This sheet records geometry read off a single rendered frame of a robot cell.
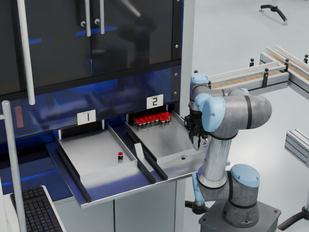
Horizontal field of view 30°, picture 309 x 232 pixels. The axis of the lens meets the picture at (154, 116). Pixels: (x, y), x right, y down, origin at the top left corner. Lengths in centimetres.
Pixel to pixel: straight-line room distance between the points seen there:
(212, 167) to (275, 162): 205
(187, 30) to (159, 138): 51
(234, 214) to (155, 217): 86
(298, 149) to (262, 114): 148
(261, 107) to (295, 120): 273
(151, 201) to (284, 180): 124
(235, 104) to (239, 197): 49
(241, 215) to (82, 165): 71
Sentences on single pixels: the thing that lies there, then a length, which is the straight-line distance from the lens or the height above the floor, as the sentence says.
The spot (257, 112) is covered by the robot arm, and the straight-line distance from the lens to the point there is 194.
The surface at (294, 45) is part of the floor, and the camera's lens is 599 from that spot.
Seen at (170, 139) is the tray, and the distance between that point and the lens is 268.
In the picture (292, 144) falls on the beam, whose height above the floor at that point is 50.
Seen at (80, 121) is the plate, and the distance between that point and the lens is 259.
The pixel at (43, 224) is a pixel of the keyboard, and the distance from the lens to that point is 233.
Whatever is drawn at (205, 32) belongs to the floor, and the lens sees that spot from 611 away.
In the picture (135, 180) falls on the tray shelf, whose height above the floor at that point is 88.
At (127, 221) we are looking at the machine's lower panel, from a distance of 305.
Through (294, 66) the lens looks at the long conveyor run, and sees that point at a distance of 329.
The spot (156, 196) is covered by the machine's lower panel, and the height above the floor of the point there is 45.
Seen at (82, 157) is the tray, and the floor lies 88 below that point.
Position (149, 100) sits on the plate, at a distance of 269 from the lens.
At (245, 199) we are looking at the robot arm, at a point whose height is 92.
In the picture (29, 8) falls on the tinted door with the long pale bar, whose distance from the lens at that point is 232.
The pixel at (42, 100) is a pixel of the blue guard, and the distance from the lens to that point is 248.
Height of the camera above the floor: 236
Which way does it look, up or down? 31 degrees down
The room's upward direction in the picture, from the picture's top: 1 degrees clockwise
